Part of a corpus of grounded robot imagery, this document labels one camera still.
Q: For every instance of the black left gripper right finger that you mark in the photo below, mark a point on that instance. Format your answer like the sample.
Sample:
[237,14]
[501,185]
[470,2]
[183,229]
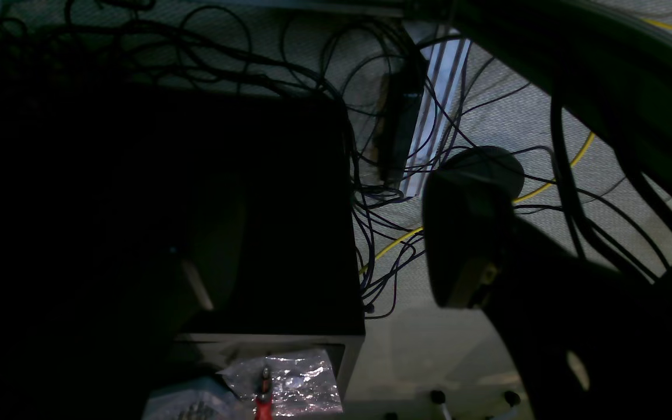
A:
[588,342]

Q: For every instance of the red handled pliers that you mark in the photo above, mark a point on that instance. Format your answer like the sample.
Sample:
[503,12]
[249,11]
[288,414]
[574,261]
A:
[263,399]

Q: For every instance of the crumpled clear plastic bag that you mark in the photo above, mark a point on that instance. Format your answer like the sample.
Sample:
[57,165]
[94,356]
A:
[303,383]

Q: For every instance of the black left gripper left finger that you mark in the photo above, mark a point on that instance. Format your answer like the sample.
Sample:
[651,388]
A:
[99,273]

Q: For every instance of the black power strip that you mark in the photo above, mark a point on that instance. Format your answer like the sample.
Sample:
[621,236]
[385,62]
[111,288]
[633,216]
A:
[400,110]

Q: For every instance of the black computer case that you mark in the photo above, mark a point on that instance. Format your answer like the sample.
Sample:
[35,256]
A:
[255,193]

